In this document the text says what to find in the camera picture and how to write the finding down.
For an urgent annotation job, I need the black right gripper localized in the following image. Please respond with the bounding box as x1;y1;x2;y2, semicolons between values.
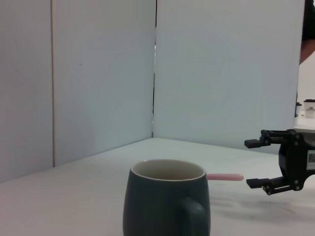
244;129;315;196

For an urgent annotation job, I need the pink handled metal spoon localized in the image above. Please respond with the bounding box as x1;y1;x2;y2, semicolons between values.
206;173;244;182

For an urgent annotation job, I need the grey ceramic cup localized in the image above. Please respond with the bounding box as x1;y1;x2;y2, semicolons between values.
122;159;212;236

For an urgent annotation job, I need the white background table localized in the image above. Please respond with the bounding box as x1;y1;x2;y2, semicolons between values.
293;117;315;134

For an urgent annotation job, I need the person in dark shirt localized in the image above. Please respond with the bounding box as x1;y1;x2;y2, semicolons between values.
299;0;315;64

